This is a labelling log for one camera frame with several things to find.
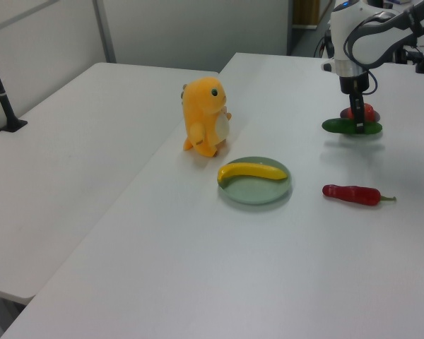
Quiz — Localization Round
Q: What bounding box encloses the orange plush dinosaur toy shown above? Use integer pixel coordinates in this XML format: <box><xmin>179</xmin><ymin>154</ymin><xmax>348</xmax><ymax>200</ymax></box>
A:
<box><xmin>180</xmin><ymin>76</ymin><xmax>233</xmax><ymax>159</ymax></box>

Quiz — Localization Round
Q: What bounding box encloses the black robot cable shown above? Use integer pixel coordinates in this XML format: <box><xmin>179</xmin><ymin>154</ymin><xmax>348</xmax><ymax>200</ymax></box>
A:
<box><xmin>343</xmin><ymin>9</ymin><xmax>379</xmax><ymax>97</ymax></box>

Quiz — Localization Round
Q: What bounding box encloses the yellow toy banana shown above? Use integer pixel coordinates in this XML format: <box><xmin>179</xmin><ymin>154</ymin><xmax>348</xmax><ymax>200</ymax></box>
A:
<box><xmin>217</xmin><ymin>162</ymin><xmax>289</xmax><ymax>185</ymax></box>

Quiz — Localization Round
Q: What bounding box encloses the green toy cucumber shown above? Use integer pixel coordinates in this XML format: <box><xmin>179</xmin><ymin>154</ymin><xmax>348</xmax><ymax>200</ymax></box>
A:
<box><xmin>321</xmin><ymin>118</ymin><xmax>383</xmax><ymax>136</ymax></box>

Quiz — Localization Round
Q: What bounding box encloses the pale green plate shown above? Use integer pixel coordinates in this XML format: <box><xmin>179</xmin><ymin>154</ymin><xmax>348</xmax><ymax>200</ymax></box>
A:
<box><xmin>217</xmin><ymin>155</ymin><xmax>293</xmax><ymax>206</ymax></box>

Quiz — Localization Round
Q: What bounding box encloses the grey partition post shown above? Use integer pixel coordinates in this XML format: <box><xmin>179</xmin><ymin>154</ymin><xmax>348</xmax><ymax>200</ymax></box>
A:
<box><xmin>93</xmin><ymin>0</ymin><xmax>117</xmax><ymax>65</ymax></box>

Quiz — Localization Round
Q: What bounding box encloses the red chili pepper toy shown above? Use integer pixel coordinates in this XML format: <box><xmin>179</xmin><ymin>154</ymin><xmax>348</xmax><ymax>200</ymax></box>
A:
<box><xmin>322</xmin><ymin>184</ymin><xmax>397</xmax><ymax>207</ymax></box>

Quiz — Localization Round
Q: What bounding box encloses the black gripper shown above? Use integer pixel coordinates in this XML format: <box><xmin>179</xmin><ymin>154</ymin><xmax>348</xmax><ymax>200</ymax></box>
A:
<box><xmin>339</xmin><ymin>71</ymin><xmax>371</xmax><ymax>135</ymax></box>

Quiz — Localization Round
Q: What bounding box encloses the wooden cabinet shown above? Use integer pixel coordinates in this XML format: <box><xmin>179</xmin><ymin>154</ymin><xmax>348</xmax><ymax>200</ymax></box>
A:
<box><xmin>291</xmin><ymin>0</ymin><xmax>322</xmax><ymax>30</ymax></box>

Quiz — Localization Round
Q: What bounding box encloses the black camera stand pole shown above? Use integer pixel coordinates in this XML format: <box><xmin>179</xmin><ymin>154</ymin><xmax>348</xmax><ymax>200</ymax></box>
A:
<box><xmin>0</xmin><ymin>36</ymin><xmax>29</xmax><ymax>133</ymax></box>

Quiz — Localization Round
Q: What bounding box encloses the red toy apple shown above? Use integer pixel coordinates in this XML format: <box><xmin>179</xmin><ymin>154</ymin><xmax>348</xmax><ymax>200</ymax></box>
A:
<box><xmin>340</xmin><ymin>103</ymin><xmax>375</xmax><ymax>121</ymax></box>

